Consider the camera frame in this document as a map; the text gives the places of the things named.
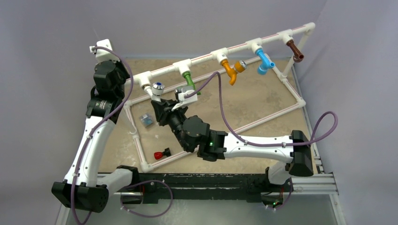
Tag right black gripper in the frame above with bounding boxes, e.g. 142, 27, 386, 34
152, 98, 191, 151

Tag white faucet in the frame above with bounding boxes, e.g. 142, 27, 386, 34
143, 82, 165, 102

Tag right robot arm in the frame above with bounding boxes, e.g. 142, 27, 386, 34
151, 99, 314, 191

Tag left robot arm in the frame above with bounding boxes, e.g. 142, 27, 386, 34
51, 60, 140, 213

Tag green faucet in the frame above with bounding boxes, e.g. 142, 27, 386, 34
182, 71, 196, 90

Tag orange faucet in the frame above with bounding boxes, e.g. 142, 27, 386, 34
220, 59, 247, 86

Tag blue faucet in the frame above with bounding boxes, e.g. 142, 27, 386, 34
255, 49, 275, 75

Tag brown faucet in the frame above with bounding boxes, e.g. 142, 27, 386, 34
286, 39, 304, 63

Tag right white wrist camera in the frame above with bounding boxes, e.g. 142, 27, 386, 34
172, 86, 198, 111

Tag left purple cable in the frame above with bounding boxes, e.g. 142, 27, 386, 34
70, 46, 134, 225

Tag black aluminium base frame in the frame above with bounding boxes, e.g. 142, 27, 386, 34
67, 172, 339, 206

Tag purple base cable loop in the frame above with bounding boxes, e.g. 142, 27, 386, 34
120, 180, 174, 219

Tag white PVC pipe frame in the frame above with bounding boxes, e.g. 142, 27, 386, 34
123, 22, 315, 173

